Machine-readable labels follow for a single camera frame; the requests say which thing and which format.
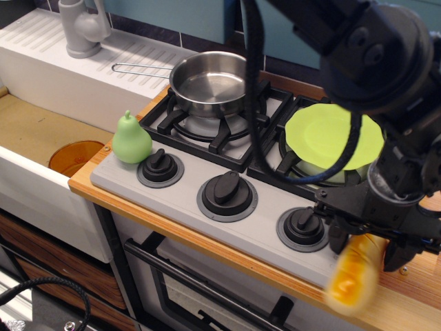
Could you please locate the right black burner grate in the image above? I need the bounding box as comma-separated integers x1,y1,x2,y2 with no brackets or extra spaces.
247,96,372,200

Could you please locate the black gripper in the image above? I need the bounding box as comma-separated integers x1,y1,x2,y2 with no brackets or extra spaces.
314,184,440,272

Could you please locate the white toy sink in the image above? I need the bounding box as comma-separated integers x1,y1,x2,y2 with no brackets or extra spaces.
1,9,189,263

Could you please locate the grey toy stove top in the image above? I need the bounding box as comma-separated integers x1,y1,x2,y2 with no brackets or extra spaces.
90,92,372,286

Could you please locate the oven door with handle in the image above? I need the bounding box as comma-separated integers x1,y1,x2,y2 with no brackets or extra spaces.
123,232,354,330

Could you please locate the left black burner grate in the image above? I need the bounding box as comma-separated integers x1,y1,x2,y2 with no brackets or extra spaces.
139,79,295,174

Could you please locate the black stove knob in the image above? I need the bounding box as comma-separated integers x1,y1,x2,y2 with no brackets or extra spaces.
136,148,185,189
276,207,329,253
196,170,258,223

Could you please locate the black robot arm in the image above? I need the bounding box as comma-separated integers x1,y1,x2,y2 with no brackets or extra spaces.
273,1,440,272

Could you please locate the stainless steel pan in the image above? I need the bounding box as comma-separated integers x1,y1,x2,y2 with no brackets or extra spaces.
112,51,247,119

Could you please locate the wooden drawer cabinet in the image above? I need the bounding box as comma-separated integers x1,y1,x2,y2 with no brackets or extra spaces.
1,210,136,330

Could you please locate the black burner grate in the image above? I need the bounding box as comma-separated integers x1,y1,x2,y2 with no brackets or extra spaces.
247,96,372,200
139,79,295,174

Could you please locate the grey toy faucet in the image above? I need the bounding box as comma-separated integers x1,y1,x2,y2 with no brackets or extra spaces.
59,0,112,59

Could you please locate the middle black stove knob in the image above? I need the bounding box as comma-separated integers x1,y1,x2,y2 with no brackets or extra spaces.
196,170,258,223

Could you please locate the green toy pear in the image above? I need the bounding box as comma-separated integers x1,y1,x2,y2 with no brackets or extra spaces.
112,110,152,164

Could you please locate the right black stove knob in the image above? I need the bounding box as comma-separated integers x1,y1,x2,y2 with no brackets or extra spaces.
276,207,329,253

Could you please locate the orange sink drain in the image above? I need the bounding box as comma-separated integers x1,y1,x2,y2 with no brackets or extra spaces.
48,140,104,177

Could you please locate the black cable bottom left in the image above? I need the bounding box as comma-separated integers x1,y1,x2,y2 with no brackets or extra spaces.
0,275,91,331

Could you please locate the left black stove knob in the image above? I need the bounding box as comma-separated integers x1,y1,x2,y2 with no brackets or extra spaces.
136,148,185,189

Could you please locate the toy bread loaf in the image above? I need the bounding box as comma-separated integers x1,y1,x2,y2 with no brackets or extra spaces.
324,234,389,317

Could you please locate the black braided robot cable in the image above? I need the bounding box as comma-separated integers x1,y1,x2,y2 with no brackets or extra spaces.
240,0,362,183

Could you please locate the lime green plate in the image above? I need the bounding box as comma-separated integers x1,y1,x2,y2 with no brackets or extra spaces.
285,103,384,170

